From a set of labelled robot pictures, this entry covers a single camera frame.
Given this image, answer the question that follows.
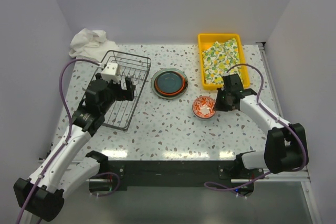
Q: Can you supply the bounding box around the white red patterned bowl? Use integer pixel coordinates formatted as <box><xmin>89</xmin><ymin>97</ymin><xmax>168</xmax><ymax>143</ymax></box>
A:
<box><xmin>192</xmin><ymin>96</ymin><xmax>216</xmax><ymax>116</ymax></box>

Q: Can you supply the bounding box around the dark teal plate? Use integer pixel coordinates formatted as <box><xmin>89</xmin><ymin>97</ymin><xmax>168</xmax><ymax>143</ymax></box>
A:
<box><xmin>155</xmin><ymin>71</ymin><xmax>184</xmax><ymax>92</ymax></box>

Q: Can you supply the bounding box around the orange plate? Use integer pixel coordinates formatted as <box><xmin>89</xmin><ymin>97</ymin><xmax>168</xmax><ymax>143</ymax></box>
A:
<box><xmin>153</xmin><ymin>71</ymin><xmax>186</xmax><ymax>97</ymax></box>

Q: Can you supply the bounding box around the light green floral plate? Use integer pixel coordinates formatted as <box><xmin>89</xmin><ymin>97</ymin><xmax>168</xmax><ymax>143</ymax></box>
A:
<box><xmin>151</xmin><ymin>68</ymin><xmax>188</xmax><ymax>100</ymax></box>

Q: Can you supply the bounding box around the light green bowl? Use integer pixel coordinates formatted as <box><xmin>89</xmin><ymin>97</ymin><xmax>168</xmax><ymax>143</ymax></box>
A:
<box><xmin>195</xmin><ymin>114</ymin><xmax>215</xmax><ymax>121</ymax></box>

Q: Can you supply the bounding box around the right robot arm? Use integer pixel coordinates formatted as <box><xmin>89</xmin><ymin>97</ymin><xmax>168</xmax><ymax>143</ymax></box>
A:
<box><xmin>214</xmin><ymin>74</ymin><xmax>309</xmax><ymax>178</ymax></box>

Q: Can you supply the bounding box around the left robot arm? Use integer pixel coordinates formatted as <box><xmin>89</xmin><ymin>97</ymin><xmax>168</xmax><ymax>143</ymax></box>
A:
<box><xmin>13</xmin><ymin>73</ymin><xmax>135</xmax><ymax>222</ymax></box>

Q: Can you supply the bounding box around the lemon print cloth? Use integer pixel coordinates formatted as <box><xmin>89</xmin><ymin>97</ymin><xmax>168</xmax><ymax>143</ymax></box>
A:
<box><xmin>202</xmin><ymin>38</ymin><xmax>240</xmax><ymax>84</ymax></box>

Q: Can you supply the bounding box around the white crumpled towel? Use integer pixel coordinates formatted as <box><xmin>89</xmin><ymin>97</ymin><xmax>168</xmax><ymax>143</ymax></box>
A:
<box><xmin>69</xmin><ymin>28</ymin><xmax>119</xmax><ymax>62</ymax></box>

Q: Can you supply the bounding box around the yellow plastic bin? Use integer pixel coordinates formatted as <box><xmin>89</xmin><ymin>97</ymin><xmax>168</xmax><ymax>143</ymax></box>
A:
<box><xmin>198</xmin><ymin>34</ymin><xmax>250</xmax><ymax>90</ymax></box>

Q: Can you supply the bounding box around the black wire dish rack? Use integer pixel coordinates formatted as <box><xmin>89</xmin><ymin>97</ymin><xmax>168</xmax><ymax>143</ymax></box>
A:
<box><xmin>102</xmin><ymin>50</ymin><xmax>151</xmax><ymax>131</ymax></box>

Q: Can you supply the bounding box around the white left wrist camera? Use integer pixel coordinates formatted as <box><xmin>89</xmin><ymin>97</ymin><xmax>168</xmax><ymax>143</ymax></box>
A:
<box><xmin>101</xmin><ymin>62</ymin><xmax>121</xmax><ymax>83</ymax></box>

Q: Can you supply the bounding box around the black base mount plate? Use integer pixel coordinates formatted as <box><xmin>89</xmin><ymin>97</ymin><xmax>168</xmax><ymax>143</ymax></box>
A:
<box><xmin>99</xmin><ymin>161</ymin><xmax>264</xmax><ymax>191</ymax></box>

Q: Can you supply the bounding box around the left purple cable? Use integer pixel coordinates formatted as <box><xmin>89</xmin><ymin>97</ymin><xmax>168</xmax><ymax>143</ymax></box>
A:
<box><xmin>14</xmin><ymin>58</ymin><xmax>122</xmax><ymax>224</ymax></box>

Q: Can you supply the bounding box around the aluminium frame rail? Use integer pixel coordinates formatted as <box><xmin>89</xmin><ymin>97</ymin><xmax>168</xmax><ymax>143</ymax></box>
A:
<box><xmin>256</xmin><ymin>42</ymin><xmax>322</xmax><ymax>223</ymax></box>

